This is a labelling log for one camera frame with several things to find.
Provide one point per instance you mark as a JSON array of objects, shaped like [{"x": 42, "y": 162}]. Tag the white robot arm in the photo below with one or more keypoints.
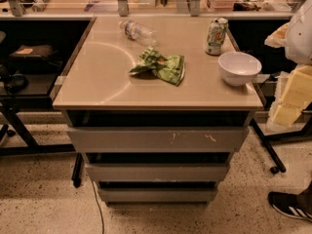
[{"x": 296, "y": 37}]

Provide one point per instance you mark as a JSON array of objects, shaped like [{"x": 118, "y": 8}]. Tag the grey drawer cabinet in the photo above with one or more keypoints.
[{"x": 99, "y": 91}]

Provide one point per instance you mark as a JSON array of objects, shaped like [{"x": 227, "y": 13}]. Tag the white bowl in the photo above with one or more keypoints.
[{"x": 237, "y": 68}]

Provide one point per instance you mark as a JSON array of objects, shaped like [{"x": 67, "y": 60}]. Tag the grey top drawer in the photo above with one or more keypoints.
[{"x": 157, "y": 139}]

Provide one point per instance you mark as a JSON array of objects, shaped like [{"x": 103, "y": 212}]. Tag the black headphones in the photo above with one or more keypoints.
[{"x": 15, "y": 83}]

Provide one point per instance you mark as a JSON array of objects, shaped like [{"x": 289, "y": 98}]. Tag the black white sneaker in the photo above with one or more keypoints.
[{"x": 296, "y": 206}]

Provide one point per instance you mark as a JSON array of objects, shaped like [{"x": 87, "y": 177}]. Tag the green white soda can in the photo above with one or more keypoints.
[{"x": 216, "y": 36}]

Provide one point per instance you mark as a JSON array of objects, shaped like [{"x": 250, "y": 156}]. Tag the clear plastic water bottle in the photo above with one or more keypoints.
[{"x": 138, "y": 32}]

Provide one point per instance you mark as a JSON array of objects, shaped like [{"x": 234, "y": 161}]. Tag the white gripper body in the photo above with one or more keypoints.
[{"x": 301, "y": 39}]

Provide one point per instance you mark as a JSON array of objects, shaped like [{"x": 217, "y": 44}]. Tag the grey bottom drawer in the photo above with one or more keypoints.
[{"x": 156, "y": 195}]

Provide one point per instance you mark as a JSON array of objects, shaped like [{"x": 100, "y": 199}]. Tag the grey middle drawer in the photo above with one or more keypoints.
[{"x": 156, "y": 173}]

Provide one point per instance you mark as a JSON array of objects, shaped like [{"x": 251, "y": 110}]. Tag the grey drawer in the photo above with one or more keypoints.
[
  {"x": 156, "y": 173},
  {"x": 157, "y": 139},
  {"x": 156, "y": 195}
]

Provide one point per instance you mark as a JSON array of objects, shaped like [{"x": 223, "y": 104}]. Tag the green crumpled chip bag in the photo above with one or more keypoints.
[{"x": 169, "y": 69}]

